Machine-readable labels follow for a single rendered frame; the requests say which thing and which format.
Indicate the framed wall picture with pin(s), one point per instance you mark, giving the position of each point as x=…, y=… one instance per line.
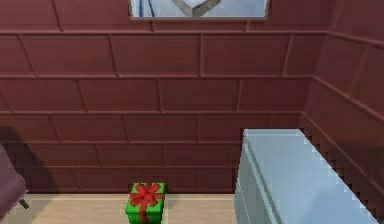
x=200, y=8

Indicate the pale blue cabinet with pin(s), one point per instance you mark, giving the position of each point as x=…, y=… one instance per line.
x=293, y=180

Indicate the purple armchair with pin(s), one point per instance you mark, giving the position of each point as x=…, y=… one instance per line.
x=10, y=190

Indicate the green gift box red ribbon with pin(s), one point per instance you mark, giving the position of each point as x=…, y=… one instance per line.
x=145, y=203

